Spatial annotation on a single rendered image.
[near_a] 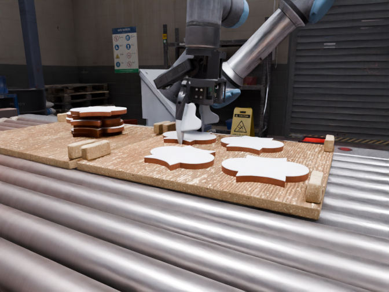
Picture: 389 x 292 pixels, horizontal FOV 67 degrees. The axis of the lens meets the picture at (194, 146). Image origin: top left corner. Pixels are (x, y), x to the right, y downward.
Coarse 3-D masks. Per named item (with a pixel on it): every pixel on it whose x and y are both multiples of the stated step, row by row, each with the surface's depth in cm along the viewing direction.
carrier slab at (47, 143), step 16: (32, 128) 85; (48, 128) 85; (64, 128) 85; (128, 128) 85; (144, 128) 85; (0, 144) 66; (16, 144) 66; (32, 144) 66; (48, 144) 66; (64, 144) 66; (112, 144) 66; (128, 144) 67; (32, 160) 59; (48, 160) 56; (64, 160) 54
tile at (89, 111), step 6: (78, 108) 74; (84, 108) 74; (90, 108) 74; (96, 108) 74; (102, 108) 74; (108, 108) 74; (114, 108) 74; (120, 108) 74; (126, 108) 75; (72, 114) 71; (78, 114) 70; (84, 114) 68; (90, 114) 69; (96, 114) 69; (102, 114) 69; (108, 114) 69; (114, 114) 71
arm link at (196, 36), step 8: (192, 32) 60; (200, 32) 60; (208, 32) 60; (216, 32) 61; (192, 40) 61; (200, 40) 60; (208, 40) 60; (216, 40) 61; (192, 48) 62; (200, 48) 61; (208, 48) 61; (216, 48) 63
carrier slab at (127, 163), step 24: (144, 144) 66; (168, 144) 66; (216, 144) 66; (288, 144) 66; (312, 144) 66; (96, 168) 51; (120, 168) 49; (144, 168) 49; (216, 168) 49; (312, 168) 49; (192, 192) 43; (216, 192) 41; (240, 192) 39; (264, 192) 39; (288, 192) 39; (312, 216) 35
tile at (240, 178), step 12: (252, 156) 52; (228, 168) 46; (240, 168) 46; (252, 168) 46; (264, 168) 46; (276, 168) 46; (288, 168) 46; (300, 168) 46; (240, 180) 43; (252, 180) 43; (264, 180) 42; (276, 180) 42; (288, 180) 43; (300, 180) 43
